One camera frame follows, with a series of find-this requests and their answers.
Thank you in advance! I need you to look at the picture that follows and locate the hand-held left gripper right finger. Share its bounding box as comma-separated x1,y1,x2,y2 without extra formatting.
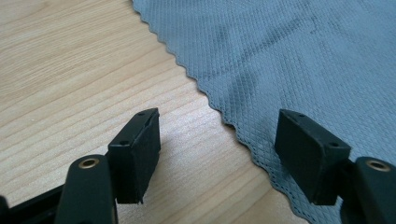
274,108,352,206

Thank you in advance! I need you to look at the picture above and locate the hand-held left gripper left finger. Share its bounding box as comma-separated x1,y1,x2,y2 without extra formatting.
106,107,163,205

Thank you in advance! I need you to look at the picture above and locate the grey cloth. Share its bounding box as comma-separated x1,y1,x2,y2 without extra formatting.
132,0,396,224

